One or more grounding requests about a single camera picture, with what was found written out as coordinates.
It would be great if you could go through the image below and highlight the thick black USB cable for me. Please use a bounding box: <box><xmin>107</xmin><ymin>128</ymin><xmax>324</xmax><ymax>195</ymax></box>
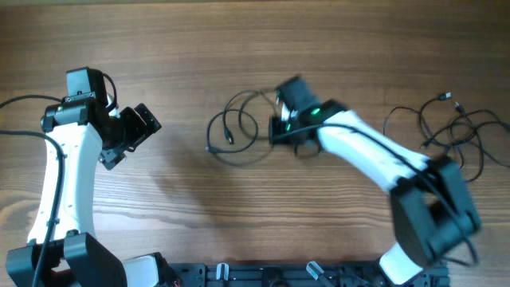
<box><xmin>382</xmin><ymin>92</ymin><xmax>510</xmax><ymax>183</ymax></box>

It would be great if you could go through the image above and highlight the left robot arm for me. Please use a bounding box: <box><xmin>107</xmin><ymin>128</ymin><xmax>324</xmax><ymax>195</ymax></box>
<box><xmin>6</xmin><ymin>67</ymin><xmax>165</xmax><ymax>286</ymax></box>

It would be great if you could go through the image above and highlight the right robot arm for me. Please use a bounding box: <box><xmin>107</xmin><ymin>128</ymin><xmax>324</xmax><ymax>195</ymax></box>
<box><xmin>269</xmin><ymin>76</ymin><xmax>481</xmax><ymax>286</ymax></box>

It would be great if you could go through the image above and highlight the thin black USB cable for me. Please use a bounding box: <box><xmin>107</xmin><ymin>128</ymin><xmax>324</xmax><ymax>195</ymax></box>
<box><xmin>205</xmin><ymin>88</ymin><xmax>280</xmax><ymax>167</ymax></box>

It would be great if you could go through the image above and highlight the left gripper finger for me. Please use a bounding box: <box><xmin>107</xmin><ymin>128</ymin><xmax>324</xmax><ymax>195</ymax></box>
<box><xmin>135</xmin><ymin>104</ymin><xmax>162</xmax><ymax>134</ymax></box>
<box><xmin>98</xmin><ymin>147</ymin><xmax>126</xmax><ymax>171</ymax></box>

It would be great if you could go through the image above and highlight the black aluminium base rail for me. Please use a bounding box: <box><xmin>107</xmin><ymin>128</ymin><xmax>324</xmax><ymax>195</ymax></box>
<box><xmin>163</xmin><ymin>261</ymin><xmax>451</xmax><ymax>287</ymax></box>

